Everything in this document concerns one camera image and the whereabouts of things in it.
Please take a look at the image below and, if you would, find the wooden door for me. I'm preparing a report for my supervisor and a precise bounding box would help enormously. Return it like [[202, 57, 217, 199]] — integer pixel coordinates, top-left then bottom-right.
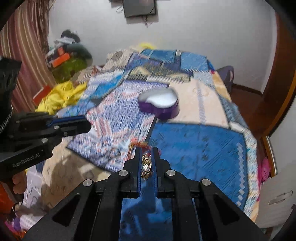
[[260, 14, 295, 137]]

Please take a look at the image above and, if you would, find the orange box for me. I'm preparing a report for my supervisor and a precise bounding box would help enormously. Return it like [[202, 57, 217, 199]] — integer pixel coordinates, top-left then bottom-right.
[[51, 53, 70, 68]]

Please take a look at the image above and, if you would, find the patchwork patterned bed quilt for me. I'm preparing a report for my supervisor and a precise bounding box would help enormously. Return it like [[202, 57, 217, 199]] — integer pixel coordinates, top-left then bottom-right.
[[36, 48, 261, 241]]

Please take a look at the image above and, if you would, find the pink slipper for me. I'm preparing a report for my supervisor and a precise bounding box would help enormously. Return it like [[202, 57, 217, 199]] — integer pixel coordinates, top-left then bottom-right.
[[258, 158, 271, 185]]

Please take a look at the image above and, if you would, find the red beaded bracelet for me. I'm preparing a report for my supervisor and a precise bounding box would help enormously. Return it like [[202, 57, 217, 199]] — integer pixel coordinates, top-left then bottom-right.
[[128, 138, 153, 158]]

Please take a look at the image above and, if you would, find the purple heart jewelry box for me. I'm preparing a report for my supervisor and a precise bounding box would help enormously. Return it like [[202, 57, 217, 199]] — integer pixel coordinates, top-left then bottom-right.
[[137, 88, 180, 120]]

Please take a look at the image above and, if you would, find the small black wall monitor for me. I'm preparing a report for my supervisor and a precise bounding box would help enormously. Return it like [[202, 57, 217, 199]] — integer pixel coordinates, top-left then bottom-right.
[[123, 0, 157, 18]]

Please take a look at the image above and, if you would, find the dark purple bag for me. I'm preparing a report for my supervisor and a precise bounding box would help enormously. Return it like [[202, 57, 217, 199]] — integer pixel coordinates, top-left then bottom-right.
[[217, 65, 234, 93]]

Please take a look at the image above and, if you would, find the striped red curtain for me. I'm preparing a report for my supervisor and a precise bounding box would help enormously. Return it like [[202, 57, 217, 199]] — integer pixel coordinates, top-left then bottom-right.
[[1, 1, 56, 112]]

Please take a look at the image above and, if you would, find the person's left hand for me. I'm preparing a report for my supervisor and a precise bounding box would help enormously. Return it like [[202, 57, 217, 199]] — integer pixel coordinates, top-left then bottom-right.
[[12, 171, 27, 194]]

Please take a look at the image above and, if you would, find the pile of clothes and boxes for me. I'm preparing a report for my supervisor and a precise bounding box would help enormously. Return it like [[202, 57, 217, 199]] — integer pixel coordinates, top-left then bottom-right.
[[45, 30, 93, 83]]

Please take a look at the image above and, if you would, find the yellow cloth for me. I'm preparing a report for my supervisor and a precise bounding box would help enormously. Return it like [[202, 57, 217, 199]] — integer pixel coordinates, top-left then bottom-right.
[[35, 80, 87, 115]]

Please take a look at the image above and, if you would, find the white wardrobe sliding door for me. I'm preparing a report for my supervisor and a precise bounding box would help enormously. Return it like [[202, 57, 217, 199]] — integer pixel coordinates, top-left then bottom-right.
[[256, 101, 296, 228]]

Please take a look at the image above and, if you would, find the yellow plastic stool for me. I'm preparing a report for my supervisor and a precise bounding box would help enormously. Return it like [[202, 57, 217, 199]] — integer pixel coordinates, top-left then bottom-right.
[[138, 42, 156, 50]]

